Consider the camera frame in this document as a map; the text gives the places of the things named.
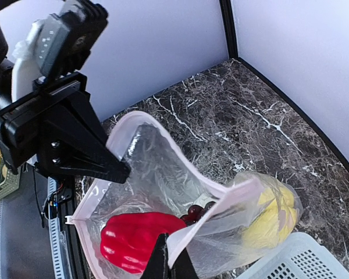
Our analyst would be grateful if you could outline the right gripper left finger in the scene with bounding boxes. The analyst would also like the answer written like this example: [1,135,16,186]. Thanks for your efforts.
[140,234,170,279]

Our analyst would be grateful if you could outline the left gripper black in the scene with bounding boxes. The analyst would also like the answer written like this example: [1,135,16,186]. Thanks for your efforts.
[0,72,130,184]

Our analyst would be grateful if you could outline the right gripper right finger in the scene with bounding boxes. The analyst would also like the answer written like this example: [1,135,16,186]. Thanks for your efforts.
[170,249,198,279]

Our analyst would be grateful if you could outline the red toy bell pepper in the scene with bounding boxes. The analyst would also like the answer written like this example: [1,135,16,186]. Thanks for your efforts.
[100,212,186,274]

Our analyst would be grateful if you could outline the dark red toy grapes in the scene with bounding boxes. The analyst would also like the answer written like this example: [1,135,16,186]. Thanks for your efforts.
[180,201,216,226]

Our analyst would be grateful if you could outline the clear zip top bag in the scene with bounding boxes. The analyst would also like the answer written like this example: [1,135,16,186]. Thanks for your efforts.
[67,111,302,278]

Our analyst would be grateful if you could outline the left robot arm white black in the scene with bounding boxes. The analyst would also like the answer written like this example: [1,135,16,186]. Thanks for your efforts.
[0,1,130,184]

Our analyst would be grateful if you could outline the green storage basket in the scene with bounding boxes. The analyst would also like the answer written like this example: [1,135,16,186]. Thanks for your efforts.
[0,146,21,201]

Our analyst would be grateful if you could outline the white plastic mesh basket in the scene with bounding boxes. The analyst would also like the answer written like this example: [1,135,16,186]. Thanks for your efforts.
[238,232,349,279]

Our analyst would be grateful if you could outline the black front rail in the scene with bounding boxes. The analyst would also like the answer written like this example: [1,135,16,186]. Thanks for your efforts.
[48,178,90,279]

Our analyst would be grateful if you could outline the white slotted cable duct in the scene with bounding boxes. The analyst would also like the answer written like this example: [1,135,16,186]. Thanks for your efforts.
[48,217,68,278]

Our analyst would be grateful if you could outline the left black frame post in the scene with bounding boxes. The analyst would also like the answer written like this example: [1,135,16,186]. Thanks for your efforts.
[219,0,238,59]

